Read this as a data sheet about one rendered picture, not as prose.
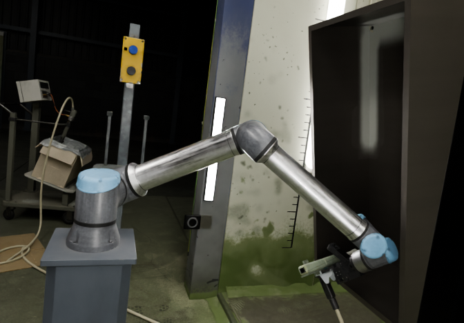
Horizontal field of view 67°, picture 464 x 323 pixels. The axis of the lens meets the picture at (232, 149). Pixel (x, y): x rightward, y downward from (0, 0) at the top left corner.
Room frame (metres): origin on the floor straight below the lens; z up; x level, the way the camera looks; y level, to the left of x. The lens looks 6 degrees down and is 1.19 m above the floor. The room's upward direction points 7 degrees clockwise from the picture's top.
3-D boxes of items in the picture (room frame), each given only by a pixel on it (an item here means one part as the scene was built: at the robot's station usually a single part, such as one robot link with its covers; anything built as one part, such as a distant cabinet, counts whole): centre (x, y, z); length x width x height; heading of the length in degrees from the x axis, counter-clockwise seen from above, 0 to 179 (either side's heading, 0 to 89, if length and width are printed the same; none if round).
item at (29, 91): (3.26, 1.73, 0.64); 0.73 x 0.50 x 1.27; 99
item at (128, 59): (2.09, 0.65, 1.42); 0.12 x 0.06 x 0.26; 109
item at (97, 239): (1.28, 0.48, 0.69); 0.19 x 0.19 x 0.10
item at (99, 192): (1.28, 0.48, 0.83); 0.17 x 0.15 x 0.18; 174
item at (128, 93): (2.14, 0.67, 0.82); 0.06 x 0.06 x 1.64; 19
